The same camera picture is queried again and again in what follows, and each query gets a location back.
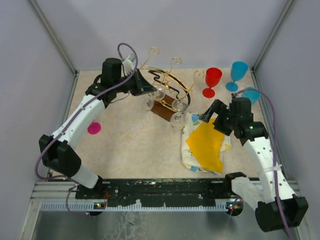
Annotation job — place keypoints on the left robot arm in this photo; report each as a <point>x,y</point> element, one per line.
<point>58,149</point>

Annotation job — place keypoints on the red wine glass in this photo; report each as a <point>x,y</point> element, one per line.
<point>213,76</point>

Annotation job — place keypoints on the gold wire glass rack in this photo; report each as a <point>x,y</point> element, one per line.
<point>174,87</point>

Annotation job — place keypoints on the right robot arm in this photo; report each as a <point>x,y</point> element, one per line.
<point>276,205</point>

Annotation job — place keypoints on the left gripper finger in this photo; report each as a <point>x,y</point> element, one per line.
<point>143,82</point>
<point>146,91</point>

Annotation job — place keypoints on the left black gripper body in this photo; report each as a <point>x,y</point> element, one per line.
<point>129,84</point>

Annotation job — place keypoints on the clear wine glass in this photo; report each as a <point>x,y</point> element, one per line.
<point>178,119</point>
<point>159,94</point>

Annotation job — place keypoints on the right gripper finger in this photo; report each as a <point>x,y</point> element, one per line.
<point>206,120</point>
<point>210,111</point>

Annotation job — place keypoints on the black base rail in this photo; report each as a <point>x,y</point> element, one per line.
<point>158,192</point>

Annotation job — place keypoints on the yellow floral cloth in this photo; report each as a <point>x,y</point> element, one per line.
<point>202,146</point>

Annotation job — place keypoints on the pink wine glass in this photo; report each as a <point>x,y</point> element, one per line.
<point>94,128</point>

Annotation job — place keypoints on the blue wine glass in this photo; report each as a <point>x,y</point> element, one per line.
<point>252,94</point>
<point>237,72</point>

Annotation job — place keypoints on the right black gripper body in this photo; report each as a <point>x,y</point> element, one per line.
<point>225,120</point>

